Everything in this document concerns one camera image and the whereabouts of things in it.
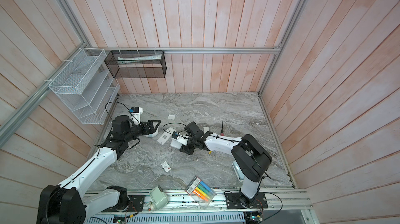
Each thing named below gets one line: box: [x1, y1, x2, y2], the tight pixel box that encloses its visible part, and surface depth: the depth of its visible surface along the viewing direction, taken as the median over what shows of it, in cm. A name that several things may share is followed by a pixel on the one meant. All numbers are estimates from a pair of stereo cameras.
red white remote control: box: [170, 139, 183, 149], surface depth 87 cm
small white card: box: [160, 160, 172, 173], surface depth 85 cm
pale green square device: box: [148, 185, 169, 210], surface depth 73 cm
